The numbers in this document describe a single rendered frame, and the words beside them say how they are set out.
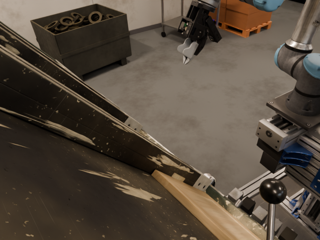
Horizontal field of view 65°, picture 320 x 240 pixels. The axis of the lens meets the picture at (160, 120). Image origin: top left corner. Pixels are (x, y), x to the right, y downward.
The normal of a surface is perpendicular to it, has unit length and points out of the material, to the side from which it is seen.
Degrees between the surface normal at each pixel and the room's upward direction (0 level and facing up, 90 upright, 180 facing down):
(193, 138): 0
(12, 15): 90
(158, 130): 0
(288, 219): 0
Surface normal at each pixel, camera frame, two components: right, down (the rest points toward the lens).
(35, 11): 0.50, 0.54
